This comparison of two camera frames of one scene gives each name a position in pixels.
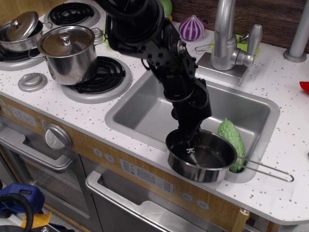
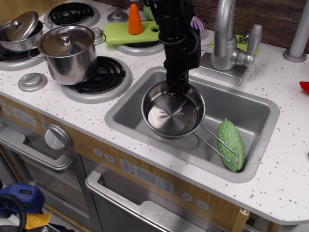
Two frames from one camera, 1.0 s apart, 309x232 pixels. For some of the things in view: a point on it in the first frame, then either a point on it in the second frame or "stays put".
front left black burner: (21, 60) stays put
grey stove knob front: (32, 82) stays put
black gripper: (190, 112) to (182, 50)
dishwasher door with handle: (125, 202) stays put
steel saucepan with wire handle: (215, 155) to (175, 116)
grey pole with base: (296, 53) stays put
